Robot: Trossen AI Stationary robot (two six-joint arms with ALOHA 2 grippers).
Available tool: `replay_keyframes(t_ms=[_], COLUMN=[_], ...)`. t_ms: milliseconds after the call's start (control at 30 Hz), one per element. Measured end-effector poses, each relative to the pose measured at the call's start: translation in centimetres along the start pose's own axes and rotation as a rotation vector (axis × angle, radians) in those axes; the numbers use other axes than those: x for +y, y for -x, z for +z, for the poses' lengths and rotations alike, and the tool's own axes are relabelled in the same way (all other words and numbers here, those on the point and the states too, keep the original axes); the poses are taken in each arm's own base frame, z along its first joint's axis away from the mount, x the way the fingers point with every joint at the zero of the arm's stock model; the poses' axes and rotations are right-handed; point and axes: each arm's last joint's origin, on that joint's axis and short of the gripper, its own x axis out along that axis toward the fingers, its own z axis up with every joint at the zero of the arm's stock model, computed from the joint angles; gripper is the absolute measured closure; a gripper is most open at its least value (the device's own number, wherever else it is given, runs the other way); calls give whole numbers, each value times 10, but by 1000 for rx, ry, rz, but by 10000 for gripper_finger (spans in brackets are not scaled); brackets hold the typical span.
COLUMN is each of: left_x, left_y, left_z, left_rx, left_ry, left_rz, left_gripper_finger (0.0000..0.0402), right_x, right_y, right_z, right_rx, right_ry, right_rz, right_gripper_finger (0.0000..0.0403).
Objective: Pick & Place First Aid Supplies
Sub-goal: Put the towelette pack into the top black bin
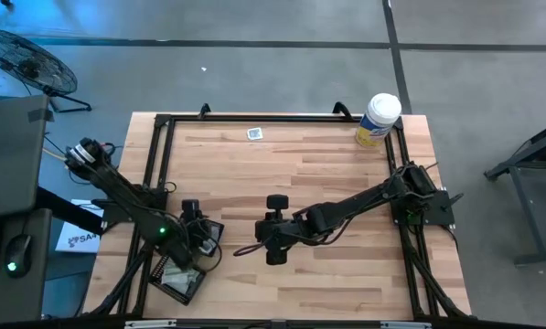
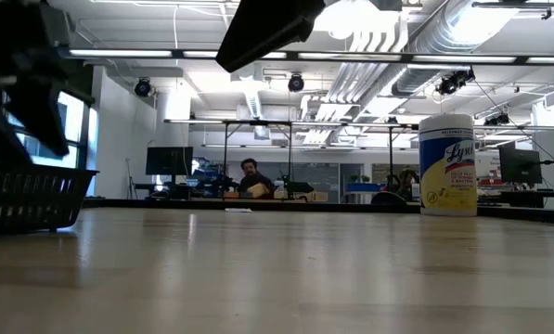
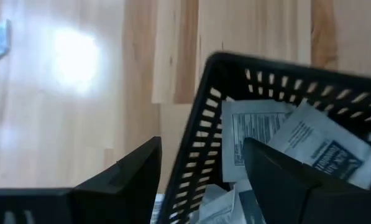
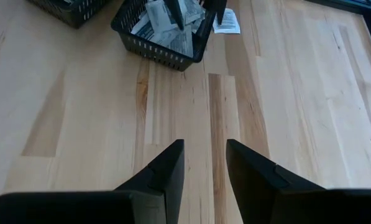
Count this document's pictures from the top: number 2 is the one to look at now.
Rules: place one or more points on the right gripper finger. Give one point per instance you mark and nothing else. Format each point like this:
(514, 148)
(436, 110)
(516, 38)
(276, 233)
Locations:
(267, 30)

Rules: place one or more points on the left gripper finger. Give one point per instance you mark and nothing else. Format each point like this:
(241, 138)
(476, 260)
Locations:
(0, 139)
(42, 120)

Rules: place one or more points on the black slotted plastic basket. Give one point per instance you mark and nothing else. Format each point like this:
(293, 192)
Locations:
(26, 199)

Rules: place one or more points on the long ceiling light bar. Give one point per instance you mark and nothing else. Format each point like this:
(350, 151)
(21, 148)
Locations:
(119, 53)

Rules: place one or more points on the black computer monitor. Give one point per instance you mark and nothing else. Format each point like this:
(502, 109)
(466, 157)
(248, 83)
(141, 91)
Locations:
(520, 166)
(170, 161)

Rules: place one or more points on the person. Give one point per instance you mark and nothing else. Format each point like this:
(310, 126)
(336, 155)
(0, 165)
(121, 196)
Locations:
(251, 178)

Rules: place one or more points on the black desktop device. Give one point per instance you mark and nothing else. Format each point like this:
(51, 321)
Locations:
(300, 187)

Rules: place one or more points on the brown cardboard box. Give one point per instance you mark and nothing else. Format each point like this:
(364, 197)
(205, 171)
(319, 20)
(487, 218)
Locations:
(316, 196)

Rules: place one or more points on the square printed towelette packet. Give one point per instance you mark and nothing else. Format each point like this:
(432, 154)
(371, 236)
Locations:
(238, 210)

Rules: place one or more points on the blue storage bin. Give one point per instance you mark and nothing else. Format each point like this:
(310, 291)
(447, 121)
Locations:
(364, 187)

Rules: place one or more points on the dark chair back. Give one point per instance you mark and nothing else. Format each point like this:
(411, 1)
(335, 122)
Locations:
(389, 198)

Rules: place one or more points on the Lysol wipes canister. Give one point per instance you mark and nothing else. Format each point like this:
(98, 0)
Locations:
(448, 185)

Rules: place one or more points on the black robot station frame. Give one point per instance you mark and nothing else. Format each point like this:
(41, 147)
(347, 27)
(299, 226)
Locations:
(258, 122)

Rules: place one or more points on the black vertical post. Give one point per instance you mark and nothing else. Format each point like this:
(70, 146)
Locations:
(390, 153)

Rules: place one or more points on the silver spiral air duct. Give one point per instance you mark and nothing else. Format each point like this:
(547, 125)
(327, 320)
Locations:
(443, 32)

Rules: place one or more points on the black ceiling camera cluster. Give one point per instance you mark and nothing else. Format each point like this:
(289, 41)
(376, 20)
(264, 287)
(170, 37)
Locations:
(453, 83)

